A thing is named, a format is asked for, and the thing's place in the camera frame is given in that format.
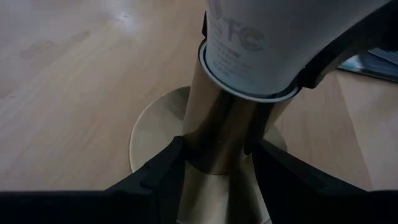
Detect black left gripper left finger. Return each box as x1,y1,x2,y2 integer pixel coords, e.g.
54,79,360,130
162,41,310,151
0,136,187,224

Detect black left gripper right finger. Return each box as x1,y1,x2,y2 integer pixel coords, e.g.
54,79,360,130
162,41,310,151
251,139,398,224

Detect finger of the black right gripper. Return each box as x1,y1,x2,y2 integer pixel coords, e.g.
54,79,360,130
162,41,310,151
201,12,208,38
298,0,398,90

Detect brass lamp socket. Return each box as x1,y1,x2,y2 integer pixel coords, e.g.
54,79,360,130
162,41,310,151
129,40,301,224

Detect Yellowstone book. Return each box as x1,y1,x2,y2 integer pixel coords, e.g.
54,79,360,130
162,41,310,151
337,48,398,83

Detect white lightbulb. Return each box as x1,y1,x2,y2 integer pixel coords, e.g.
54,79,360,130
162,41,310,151
203,0,391,97

